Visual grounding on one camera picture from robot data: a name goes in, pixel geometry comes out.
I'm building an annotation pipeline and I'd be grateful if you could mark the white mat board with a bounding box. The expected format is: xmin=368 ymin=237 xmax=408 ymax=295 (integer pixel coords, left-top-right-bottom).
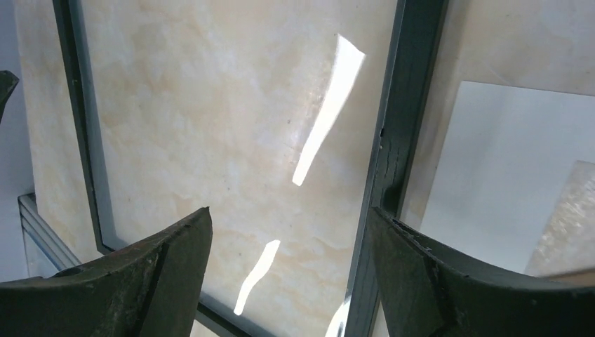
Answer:
xmin=420 ymin=81 xmax=594 ymax=272

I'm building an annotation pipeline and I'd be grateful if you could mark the aluminium enclosure frame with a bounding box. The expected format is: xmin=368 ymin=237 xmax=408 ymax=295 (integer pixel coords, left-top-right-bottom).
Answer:
xmin=18 ymin=193 xmax=81 ymax=278

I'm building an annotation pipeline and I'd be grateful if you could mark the black picture frame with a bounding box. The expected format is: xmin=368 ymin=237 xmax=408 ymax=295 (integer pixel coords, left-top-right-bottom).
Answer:
xmin=53 ymin=1 xmax=448 ymax=336

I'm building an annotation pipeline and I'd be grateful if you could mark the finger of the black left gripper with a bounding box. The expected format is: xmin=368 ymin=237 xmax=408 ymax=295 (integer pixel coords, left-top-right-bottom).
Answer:
xmin=0 ymin=70 xmax=20 ymax=119

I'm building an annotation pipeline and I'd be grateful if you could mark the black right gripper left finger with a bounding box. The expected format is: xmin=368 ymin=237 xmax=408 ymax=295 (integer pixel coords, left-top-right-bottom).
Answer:
xmin=1 ymin=207 xmax=213 ymax=336

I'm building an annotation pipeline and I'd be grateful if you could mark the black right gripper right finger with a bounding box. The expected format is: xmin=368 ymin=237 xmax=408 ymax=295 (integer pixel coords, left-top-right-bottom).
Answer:
xmin=369 ymin=208 xmax=594 ymax=336

